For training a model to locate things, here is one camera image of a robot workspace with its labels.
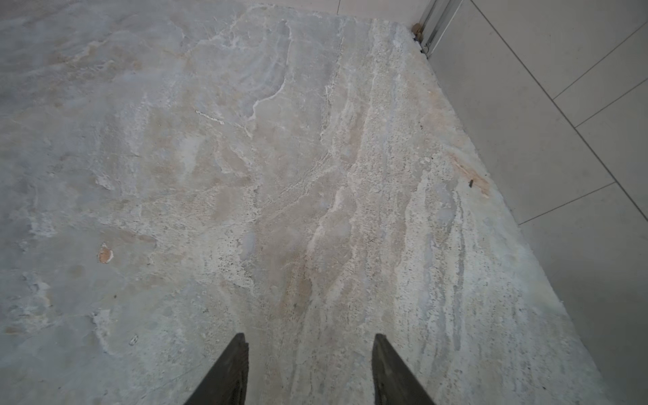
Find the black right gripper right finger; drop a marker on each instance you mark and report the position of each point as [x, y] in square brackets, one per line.
[394, 383]

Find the aluminium corner post right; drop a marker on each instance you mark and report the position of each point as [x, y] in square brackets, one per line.
[434, 22]

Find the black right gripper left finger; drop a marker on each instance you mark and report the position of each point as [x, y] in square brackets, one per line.
[226, 381]

